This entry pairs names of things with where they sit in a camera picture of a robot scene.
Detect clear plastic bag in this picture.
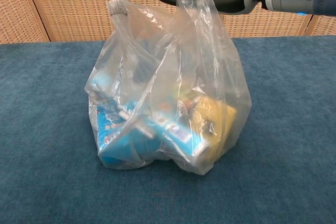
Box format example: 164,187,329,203
85,0,253,176

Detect yellow sponge block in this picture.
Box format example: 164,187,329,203
190,97,236,161

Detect blue snack packets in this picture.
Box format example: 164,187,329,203
96,100,161,168
136,115,212,163

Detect light blue plastic pouch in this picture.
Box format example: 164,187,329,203
91,73,113,97

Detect bamboo folding screen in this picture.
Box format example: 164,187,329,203
0,0,336,45

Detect blue carpet table mat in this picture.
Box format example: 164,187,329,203
0,36,336,224

